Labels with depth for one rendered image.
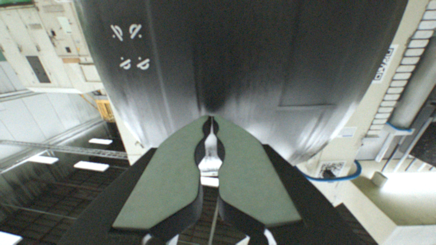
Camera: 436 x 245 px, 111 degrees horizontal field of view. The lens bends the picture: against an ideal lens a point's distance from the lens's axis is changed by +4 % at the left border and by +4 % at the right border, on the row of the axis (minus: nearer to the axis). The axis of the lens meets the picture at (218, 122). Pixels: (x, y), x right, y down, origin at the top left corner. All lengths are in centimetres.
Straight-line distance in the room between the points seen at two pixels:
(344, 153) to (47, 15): 514
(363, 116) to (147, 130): 47
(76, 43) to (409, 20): 470
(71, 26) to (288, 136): 464
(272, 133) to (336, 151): 37
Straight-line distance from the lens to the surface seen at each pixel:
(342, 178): 56
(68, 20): 472
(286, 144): 18
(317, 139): 20
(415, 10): 49
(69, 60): 507
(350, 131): 51
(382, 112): 56
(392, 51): 48
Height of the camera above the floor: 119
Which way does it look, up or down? 26 degrees up
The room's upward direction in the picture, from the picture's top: 179 degrees clockwise
